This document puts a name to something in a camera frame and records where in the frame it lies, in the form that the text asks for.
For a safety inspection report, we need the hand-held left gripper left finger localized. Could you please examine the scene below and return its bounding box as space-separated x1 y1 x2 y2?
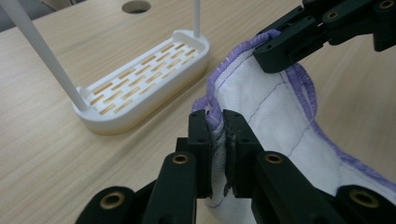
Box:
141 109 214 224

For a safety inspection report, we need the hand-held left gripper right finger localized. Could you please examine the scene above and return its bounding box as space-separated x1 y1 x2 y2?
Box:
223 110 340 224

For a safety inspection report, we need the white cloth with purple trim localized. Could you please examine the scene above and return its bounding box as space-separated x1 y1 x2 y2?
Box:
191 29 396 224

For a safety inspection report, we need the white rack with slotted base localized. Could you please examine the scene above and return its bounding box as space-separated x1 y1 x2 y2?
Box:
0 0 210 136

